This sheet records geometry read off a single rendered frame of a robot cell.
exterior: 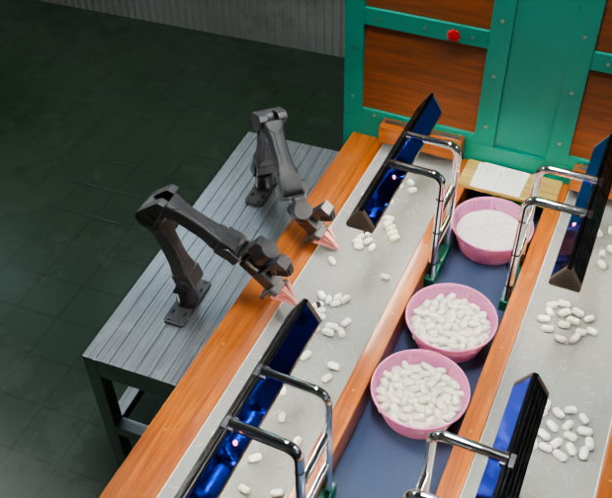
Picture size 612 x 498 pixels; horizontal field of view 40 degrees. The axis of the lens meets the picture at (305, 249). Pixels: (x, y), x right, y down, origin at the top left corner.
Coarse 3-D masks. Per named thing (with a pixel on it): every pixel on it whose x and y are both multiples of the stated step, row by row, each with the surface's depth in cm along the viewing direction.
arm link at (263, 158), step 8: (256, 112) 266; (264, 112) 266; (272, 112) 266; (272, 120) 266; (264, 136) 272; (264, 144) 276; (256, 152) 285; (264, 152) 280; (256, 160) 286; (264, 160) 284; (272, 160) 286; (256, 168) 289; (264, 168) 288; (272, 168) 289
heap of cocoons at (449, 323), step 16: (432, 304) 249; (448, 304) 249; (464, 304) 250; (416, 320) 244; (432, 320) 246; (448, 320) 244; (464, 320) 244; (480, 320) 245; (432, 336) 240; (448, 336) 241; (464, 336) 240; (480, 336) 240
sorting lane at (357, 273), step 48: (384, 144) 307; (432, 192) 287; (336, 240) 270; (384, 240) 270; (336, 288) 255; (384, 288) 255; (336, 336) 241; (240, 384) 229; (336, 384) 229; (288, 432) 218; (240, 480) 208; (288, 480) 208
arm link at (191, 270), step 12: (144, 204) 235; (156, 228) 237; (168, 228) 240; (156, 240) 242; (168, 240) 240; (180, 240) 245; (168, 252) 244; (180, 252) 244; (180, 264) 245; (192, 264) 249; (180, 276) 248; (192, 276) 249; (192, 288) 250
